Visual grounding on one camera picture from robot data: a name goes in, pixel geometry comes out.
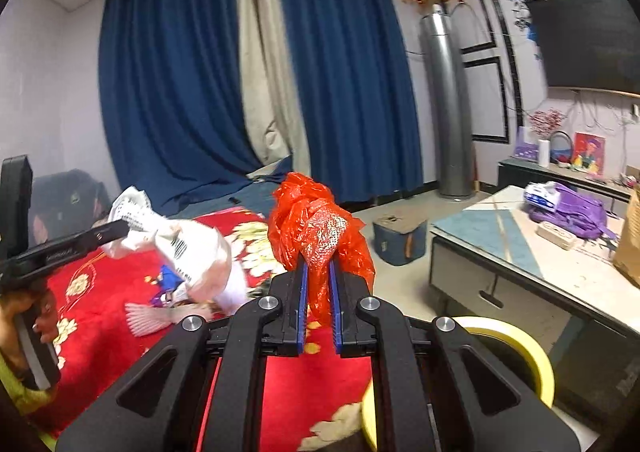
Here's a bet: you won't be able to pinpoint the tv cabinet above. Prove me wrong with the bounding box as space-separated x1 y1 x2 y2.
498 158 632 218

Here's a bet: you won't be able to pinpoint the blue storage stool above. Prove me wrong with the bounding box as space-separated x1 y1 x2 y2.
372 213 427 267

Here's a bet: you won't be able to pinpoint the colourful picture frame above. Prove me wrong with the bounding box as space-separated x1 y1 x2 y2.
572 132 605 175

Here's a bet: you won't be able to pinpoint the red floral blanket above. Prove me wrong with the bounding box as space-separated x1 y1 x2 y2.
34 209 371 451

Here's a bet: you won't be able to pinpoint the white plastic bag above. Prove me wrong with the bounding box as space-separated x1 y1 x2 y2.
102 186 247 315

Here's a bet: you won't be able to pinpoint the round blue ornament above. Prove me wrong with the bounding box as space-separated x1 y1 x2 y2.
549 130 574 165

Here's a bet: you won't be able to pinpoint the coffee table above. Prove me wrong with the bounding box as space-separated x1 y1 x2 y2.
430 186 639 432

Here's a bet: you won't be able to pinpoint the purple bag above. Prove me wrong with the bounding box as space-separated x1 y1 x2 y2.
525 182 618 241

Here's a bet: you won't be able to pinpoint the beige inner curtain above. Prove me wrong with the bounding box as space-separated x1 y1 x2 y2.
236 0 311 175

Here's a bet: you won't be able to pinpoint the silver standing air conditioner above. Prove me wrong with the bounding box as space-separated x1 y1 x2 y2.
420 4 474 201

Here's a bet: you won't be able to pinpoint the tissue pack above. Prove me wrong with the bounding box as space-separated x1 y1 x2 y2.
523 181 561 212

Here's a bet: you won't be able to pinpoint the red artificial flowers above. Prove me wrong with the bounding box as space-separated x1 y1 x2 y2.
528 109 566 140

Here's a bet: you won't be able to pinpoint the yellow rimmed trash bin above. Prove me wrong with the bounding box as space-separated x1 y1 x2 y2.
359 305 578 451

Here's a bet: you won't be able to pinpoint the blue curtain right panel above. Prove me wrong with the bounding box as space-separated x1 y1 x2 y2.
282 0 424 203

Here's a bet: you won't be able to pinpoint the person's left hand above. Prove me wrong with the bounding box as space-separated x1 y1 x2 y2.
0 278 61 373

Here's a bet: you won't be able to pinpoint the white power strip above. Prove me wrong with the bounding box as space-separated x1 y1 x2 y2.
536 221 577 250

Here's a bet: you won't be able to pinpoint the blue curtain panel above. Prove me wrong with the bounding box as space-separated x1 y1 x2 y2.
282 0 424 203
98 0 260 216

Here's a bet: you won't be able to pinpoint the blue colourful wrapper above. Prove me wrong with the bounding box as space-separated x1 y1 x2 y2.
150 264 189 308

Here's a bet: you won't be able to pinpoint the blue curtain left panel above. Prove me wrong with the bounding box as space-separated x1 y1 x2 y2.
98 0 260 216

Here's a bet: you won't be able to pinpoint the red plastic bag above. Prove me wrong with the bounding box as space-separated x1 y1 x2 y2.
268 172 375 325

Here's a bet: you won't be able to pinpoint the black wall television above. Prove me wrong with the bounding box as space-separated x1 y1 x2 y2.
526 0 639 97

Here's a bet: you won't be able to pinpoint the brown paper bag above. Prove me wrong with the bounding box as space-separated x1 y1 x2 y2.
613 185 640 287

